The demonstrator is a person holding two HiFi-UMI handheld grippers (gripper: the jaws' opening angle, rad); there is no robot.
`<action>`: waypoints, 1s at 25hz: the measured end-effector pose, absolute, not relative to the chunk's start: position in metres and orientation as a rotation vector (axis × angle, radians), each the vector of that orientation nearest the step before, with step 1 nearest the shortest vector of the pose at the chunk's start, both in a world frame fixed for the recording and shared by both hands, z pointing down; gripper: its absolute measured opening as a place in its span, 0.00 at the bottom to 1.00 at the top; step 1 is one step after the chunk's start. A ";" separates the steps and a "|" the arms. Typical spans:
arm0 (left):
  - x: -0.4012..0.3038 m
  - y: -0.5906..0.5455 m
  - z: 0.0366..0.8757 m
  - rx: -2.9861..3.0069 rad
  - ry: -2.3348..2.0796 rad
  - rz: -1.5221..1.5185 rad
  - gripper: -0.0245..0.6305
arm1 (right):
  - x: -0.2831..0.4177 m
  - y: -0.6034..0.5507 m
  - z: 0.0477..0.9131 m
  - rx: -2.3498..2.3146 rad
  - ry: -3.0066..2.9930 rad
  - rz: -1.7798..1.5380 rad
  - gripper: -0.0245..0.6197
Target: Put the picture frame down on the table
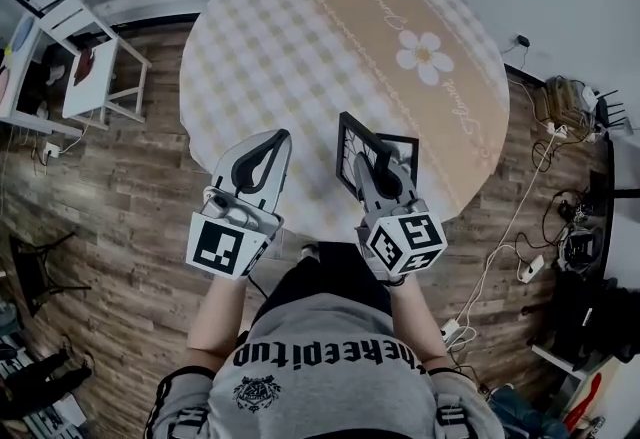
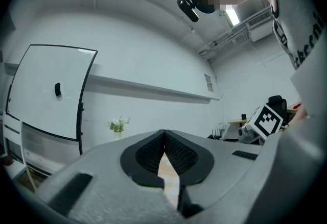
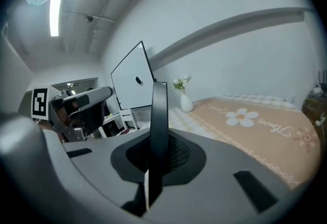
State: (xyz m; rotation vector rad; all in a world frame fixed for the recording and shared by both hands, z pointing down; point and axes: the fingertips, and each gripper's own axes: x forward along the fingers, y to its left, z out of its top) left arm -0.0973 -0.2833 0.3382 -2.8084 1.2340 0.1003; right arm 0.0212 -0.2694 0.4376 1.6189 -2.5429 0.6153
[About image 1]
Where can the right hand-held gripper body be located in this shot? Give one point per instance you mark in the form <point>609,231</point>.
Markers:
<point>415,237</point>

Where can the person's left forearm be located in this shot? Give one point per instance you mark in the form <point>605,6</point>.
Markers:
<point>217,322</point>

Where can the black wall plug adapter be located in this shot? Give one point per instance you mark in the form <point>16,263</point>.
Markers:
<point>523,41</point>

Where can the person's right forearm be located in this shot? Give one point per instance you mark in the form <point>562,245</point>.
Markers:
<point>417,327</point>

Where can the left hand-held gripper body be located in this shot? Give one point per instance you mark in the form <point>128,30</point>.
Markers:
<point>215,247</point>

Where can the pink plate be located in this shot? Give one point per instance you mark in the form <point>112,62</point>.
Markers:
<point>4,82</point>

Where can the red plastic tool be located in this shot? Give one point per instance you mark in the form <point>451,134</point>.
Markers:
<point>585,402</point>

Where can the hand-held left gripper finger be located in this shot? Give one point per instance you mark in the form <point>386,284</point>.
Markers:
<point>277,187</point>
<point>227,172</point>

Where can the black metal chair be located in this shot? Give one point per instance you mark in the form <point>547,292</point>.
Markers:
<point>35,267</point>

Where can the checked beige flower tablecloth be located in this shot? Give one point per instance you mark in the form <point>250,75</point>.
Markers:
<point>300,52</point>

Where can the person's grey printed sweatshirt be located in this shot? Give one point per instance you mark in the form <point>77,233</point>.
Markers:
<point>325,387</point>

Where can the person's light shoe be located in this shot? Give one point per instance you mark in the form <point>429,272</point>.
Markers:
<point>310,251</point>

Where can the black router with antennas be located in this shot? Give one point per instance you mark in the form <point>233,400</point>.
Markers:
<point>611,109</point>

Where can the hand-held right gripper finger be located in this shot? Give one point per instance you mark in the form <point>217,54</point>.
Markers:
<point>367,192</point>
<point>407,192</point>

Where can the person's black trousers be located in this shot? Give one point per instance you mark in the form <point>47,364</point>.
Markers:
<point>340,272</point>

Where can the dark red cloth item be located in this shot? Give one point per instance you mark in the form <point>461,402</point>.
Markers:
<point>86,64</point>

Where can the round table with checked cloth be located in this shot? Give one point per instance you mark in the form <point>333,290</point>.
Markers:
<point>250,77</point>

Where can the brown cardboard box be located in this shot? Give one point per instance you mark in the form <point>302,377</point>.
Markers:
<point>565,99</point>

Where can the white wooden chair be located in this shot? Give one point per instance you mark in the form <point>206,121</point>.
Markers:
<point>95,77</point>

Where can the black bag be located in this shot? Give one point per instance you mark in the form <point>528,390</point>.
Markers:
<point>580,322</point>

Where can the black picture frame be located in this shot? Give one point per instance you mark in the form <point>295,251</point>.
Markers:
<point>407,154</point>
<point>347,147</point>

